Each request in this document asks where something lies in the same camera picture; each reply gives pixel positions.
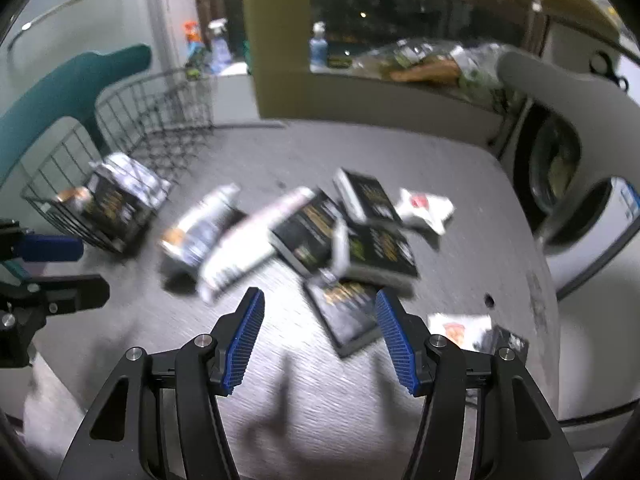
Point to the green bag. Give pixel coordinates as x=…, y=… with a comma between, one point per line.
x=245, y=52

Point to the pile of black tissue packets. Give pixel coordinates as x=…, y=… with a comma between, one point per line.
x=380, y=250

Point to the clear spray bottle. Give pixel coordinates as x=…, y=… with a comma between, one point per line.
x=218, y=50

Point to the teal plastic chair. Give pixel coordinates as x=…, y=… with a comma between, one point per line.
x=50, y=95

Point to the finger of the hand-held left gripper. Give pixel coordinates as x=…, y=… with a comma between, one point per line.
x=70, y=294
x=50, y=248

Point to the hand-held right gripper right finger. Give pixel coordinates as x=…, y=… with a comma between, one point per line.
x=397, y=345

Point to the orange spray bottle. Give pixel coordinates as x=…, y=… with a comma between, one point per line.
x=192, y=40

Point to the white pizza snack packet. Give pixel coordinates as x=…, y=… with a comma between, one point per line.
x=457, y=330
x=425, y=207

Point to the black hook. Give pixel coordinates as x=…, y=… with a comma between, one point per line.
x=607, y=69

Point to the white washing machine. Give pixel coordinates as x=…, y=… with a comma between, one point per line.
x=550, y=160

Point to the white blue biscuit packet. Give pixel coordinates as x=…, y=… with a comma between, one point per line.
x=255, y=242
x=200, y=230
x=132, y=175

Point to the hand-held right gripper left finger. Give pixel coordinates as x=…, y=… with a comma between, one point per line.
x=245, y=340

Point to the blue soap bottle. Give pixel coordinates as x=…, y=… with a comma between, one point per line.
x=317, y=49

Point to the white refrigerator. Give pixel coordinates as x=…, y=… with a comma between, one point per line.
x=165, y=10

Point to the clear plastic food bags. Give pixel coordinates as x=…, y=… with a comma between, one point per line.
x=425, y=62

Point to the yellow wooden shelf unit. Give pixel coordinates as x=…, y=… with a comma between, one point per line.
x=280, y=35

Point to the grey plastic chair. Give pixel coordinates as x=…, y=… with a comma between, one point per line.
x=575, y=95

